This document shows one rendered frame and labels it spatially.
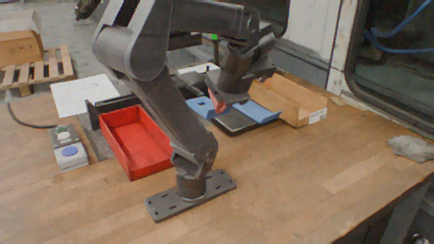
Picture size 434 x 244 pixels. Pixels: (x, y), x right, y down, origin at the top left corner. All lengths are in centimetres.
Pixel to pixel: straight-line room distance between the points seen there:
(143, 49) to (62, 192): 46
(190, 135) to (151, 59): 19
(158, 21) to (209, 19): 13
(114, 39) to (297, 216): 48
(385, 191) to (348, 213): 13
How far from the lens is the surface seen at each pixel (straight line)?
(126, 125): 97
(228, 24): 57
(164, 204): 68
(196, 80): 102
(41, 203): 78
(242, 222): 66
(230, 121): 92
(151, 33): 43
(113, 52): 44
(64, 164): 83
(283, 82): 111
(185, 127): 56
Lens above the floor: 139
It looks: 31 degrees down
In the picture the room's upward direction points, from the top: straight up
